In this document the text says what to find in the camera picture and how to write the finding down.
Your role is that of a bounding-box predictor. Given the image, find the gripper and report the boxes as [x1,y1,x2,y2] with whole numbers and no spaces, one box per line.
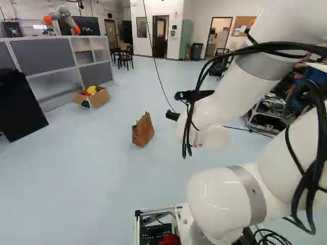
[166,109,180,121]

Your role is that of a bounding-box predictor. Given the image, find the brown paper grocery bag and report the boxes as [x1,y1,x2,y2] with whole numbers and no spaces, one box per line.
[131,111,155,149]

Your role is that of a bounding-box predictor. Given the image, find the dark trash bin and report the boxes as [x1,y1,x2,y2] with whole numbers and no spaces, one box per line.
[191,42,204,61]

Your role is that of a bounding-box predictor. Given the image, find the dark wooden chair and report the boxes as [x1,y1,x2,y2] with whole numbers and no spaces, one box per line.
[116,45,135,70]
[109,47,122,64]

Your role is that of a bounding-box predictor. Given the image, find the open cardboard box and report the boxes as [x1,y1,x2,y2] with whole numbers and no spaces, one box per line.
[73,85,111,111]

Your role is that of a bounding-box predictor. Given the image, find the metal equipment cart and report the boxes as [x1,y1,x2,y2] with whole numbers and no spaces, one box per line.
[241,92,291,136]

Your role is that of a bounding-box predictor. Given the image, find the grey office partition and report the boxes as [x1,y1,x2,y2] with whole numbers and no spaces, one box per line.
[0,35,115,113]

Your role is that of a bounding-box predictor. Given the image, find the black cabinet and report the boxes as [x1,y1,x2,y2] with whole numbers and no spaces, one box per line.
[0,68,50,143]

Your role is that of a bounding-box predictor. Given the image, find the hanging black cable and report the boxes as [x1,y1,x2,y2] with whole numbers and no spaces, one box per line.
[142,0,177,113]

